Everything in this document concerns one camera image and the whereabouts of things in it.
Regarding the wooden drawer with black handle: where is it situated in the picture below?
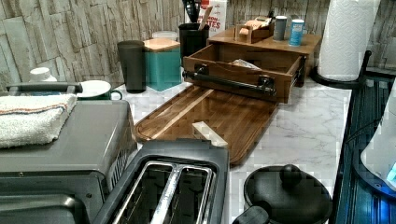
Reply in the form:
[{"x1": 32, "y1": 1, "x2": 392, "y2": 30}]
[{"x1": 183, "y1": 44, "x2": 306, "y2": 103}]

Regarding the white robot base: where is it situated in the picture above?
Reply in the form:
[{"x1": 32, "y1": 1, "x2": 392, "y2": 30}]
[{"x1": 361, "y1": 85, "x2": 396, "y2": 190}]

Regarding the plastic packet in drawer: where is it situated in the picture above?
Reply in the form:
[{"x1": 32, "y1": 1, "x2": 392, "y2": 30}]
[{"x1": 229, "y1": 59, "x2": 261, "y2": 70}]

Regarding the wooden drawer cabinet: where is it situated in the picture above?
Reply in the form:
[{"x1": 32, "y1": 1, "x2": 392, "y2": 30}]
[{"x1": 207, "y1": 28, "x2": 321, "y2": 87}]

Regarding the wooden cutting board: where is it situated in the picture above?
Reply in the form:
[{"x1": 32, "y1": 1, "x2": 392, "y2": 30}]
[{"x1": 134, "y1": 86, "x2": 277, "y2": 165}]

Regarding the teal canister with wooden lid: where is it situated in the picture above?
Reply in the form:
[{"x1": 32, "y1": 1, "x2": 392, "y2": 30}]
[{"x1": 144, "y1": 38, "x2": 181, "y2": 91}]

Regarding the black two-slot toaster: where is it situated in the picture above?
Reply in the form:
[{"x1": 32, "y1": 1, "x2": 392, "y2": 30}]
[{"x1": 92, "y1": 139, "x2": 229, "y2": 224}]

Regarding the black utensil holder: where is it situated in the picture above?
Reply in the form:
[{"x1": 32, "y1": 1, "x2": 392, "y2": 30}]
[{"x1": 178, "y1": 23, "x2": 209, "y2": 61}]

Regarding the dark grey tall cup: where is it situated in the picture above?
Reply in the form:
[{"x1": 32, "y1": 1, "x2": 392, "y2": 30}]
[{"x1": 117, "y1": 40, "x2": 146, "y2": 93}]

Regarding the clear container white lid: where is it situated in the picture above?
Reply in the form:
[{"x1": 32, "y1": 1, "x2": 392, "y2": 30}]
[{"x1": 152, "y1": 31, "x2": 178, "y2": 41}]

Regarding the wooden spatula in holder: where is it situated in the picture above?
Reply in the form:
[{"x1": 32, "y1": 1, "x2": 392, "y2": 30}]
[{"x1": 198, "y1": 6, "x2": 213, "y2": 31}]

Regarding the white red cereal box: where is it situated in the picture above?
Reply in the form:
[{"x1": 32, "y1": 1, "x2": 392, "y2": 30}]
[{"x1": 197, "y1": 0, "x2": 228, "y2": 36}]

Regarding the black utensil in holder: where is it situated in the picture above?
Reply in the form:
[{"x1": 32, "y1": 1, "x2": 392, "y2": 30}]
[{"x1": 182, "y1": 0, "x2": 202, "y2": 22}]

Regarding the small wooden box organizer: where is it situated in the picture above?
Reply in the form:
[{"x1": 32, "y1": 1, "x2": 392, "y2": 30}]
[{"x1": 234, "y1": 17, "x2": 275, "y2": 44}]

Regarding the green mug with white lid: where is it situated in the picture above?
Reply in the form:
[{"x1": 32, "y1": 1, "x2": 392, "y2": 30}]
[{"x1": 77, "y1": 80, "x2": 122, "y2": 100}]

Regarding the grey shaker can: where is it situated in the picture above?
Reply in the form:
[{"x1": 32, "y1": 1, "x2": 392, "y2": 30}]
[{"x1": 273, "y1": 16, "x2": 288, "y2": 41}]

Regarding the black pot lid with knob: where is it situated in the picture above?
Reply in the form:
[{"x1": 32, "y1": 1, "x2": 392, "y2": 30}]
[{"x1": 244, "y1": 164, "x2": 332, "y2": 224}]

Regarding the blue labelled shaker can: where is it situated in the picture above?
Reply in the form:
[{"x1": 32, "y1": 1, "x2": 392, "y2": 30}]
[{"x1": 289, "y1": 19, "x2": 304, "y2": 47}]

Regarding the grey toaster oven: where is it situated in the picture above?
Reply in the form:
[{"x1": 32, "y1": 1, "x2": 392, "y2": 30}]
[{"x1": 0, "y1": 101, "x2": 136, "y2": 224}]

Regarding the white bottle cap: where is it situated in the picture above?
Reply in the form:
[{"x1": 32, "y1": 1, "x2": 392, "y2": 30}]
[{"x1": 30, "y1": 67, "x2": 57, "y2": 82}]

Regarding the black paper towel holder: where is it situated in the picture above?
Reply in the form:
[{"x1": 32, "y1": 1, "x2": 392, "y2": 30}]
[{"x1": 311, "y1": 49, "x2": 373, "y2": 91}]

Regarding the white folded towel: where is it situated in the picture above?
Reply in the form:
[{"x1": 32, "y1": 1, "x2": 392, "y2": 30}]
[{"x1": 0, "y1": 94, "x2": 78, "y2": 148}]

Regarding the white paper towel roll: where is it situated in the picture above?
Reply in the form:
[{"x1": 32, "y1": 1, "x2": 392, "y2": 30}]
[{"x1": 318, "y1": 0, "x2": 380, "y2": 81}]

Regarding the black pan handle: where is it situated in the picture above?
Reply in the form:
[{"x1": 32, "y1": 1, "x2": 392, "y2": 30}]
[{"x1": 7, "y1": 81, "x2": 83, "y2": 96}]

